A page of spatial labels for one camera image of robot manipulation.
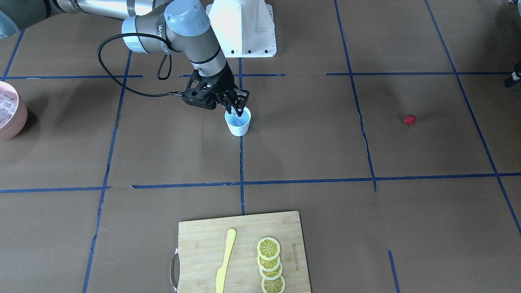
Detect white camera stand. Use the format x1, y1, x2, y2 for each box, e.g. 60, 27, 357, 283
206, 0, 277, 58

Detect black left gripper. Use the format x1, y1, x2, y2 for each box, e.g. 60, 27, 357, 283
504, 63, 521, 88

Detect wooden cutting board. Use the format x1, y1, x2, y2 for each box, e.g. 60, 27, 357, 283
171, 211, 311, 293

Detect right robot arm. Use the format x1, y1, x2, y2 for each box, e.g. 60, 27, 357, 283
0, 0, 249, 116

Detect yellow plastic knife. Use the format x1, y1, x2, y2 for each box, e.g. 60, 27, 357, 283
215, 228, 236, 293

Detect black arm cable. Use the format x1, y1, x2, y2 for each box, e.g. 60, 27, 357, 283
97, 33, 188, 98

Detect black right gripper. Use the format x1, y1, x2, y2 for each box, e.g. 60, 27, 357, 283
181, 63, 250, 115

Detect light blue cup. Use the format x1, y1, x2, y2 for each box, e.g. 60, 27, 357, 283
224, 107, 252, 137

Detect ice cubes in bowl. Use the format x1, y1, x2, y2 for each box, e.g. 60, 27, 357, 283
0, 91, 18, 128

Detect red strawberry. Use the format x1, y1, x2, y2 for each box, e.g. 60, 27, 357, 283
404, 115, 416, 126

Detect lemon slice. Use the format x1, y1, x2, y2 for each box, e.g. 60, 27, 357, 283
259, 263, 283, 280
257, 237, 281, 261
261, 275, 285, 293
257, 254, 281, 271

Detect pink bowl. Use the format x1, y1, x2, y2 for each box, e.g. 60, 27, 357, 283
0, 81, 28, 142

